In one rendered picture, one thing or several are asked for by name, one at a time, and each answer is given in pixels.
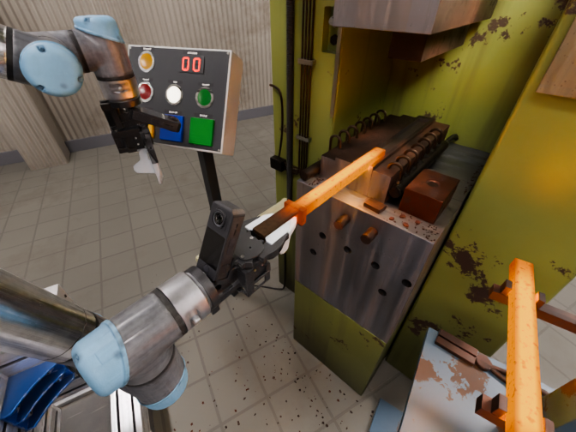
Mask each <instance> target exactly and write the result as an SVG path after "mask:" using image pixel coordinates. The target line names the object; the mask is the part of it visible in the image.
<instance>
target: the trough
mask: <svg viewBox="0 0 576 432"><path fill-rule="evenodd" d="M428 121H429V120H428V119H425V118H421V117H420V118H418V119H417V120H416V121H414V122H413V123H411V124H410V125H408V126H407V127H405V128H404V129H402V130H401V131H400V132H398V133H397V134H396V135H394V136H393V137H391V138H390V139H388V140H387V141H385V142H384V143H382V144H381V145H380V146H378V147H379V148H382V149H385V150H386V152H385V154H386V153H387V152H389V151H390V150H391V149H393V148H394V147H396V146H397V145H398V144H400V142H402V141H403V140H404V139H406V138H407V137H408V136H410V135H411V134H412V133H414V132H415V131H416V130H418V129H419V128H421V127H422V126H423V125H424V124H426V123H427V122H428Z"/></svg>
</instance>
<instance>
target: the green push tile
mask: <svg viewBox="0 0 576 432"><path fill-rule="evenodd" d="M214 123H215V120H212V119H205V118H198V117H191V118H190V126H189V144H196V145H202V146H208V147H212V146H213V132H214Z"/></svg>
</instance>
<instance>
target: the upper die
mask: <svg viewBox="0 0 576 432"><path fill-rule="evenodd" d="M497 1H498V0H334V10H333V27H349V28H360V29H369V30H379V31H389V32H399V33H418V34H428V35H431V34H434V33H440V32H443V31H446V30H450V29H453V28H456V27H462V26H465V25H469V24H472V23H475V22H479V21H484V20H487V19H490V18H491V16H492V14H493V12H494V9H495V6H496V4H497Z"/></svg>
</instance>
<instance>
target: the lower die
mask: <svg viewBox="0 0 576 432"><path fill-rule="evenodd" d="M420 117H421V118H425V119H428V120H429V121H428V122H427V123H426V124H424V125H423V126H422V127H421V128H419V129H418V130H416V131H415V132H414V133H412V134H411V135H410V136H408V137H407V138H406V139H404V140H403V141H402V142H400V144H398V145H397V146H396V147H394V148H393V149H391V150H390V151H389V152H387V153H386V154H385V155H383V156H382V157H381V158H379V159H378V160H376V162H374V163H373V164H372V165H370V166H369V169H368V170H367V171H365V172H364V173H363V174H361V175H360V176H359V177H357V178H356V179H354V180H353V181H352V182H350V183H349V184H347V185H346V188H348V189H352V190H354V191H356V192H358V193H360V194H362V195H366V196H368V197H369V198H373V199H375V200H377V201H379V202H381V203H385V202H386V201H387V200H388V199H389V198H390V197H391V196H390V195H389V192H388V190H390V188H391V187H392V186H393V185H394V184H395V183H396V181H397V179H398V178H399V173H400V168H399V167H398V166H397V165H392V166H391V169H388V168H387V166H388V165H389V164H390V163H391V162H394V161H395V160H396V158H397V157H398V156H400V155H403V153H404V151H405V150H406V149H409V148H411V146H412V145H413V144H414V143H417V141H418V140H419V139H420V138H423V137H424V135H425V134H427V133H428V132H430V130H432V128H440V129H442V131H443V137H442V141H444V140H445V138H446V135H447V132H448V129H449V127H450V125H448V124H444V123H438V122H435V119H434V118H430V117H424V116H420V115H419V116H417V117H411V116H407V115H402V116H400V117H398V116H394V115H391V114H390V115H389V116H387V119H386V122H384V121H383V120H384V118H383V119H382V120H381V121H380V125H377V123H375V124H374V126H373V129H370V127H368V128H366V134H364V133H363V131H362V132H360V133H359V134H358V138H356V136H355V135H354V136H353V137H352V138H351V141H350V143H347V141H344V142H343V143H342V146H341V148H339V146H336V147H335V148H333V149H331V150H330V151H328V152H326V153H324V154H322V156H321V168H320V177H324V178H326V179H328V178H330V177H332V176H333V175H335V174H336V173H338V172H339V171H341V170H343V169H344V168H346V166H348V165H350V164H351V163H353V162H354V161H356V160H357V159H359V158H360V157H362V156H363V155H364V154H366V153H367V152H369V151H370V150H372V149H373V148H375V147H378V146H380V145H381V144H382V143H384V142H385V141H387V140H388V139H390V138H391V137H393V136H394V135H396V134H397V133H398V132H400V131H401V130H402V129H404V128H405V127H407V126H408V125H410V124H411V123H413V122H414V121H416V120H417V119H418V118H420ZM420 143H422V144H424V146H425V148H426V152H427V150H428V147H429V143H428V142H427V141H421V142H420ZM413 149H415V150H417V152H418V154H419V159H420V157H421V154H422V151H423V150H422V148H421V147H420V146H415V147H414V148H413ZM426 152H425V153H426ZM406 155H407V156H408V157H410V159H411V166H413V164H414V161H415V158H416V155H415V154H414V153H413V152H408V153H407V154H406ZM399 163H400V164H402V166H403V167H404V173H403V176H404V174H405V172H406V169H407V166H408V160H407V159H404V158H402V159H400V160H399Z"/></svg>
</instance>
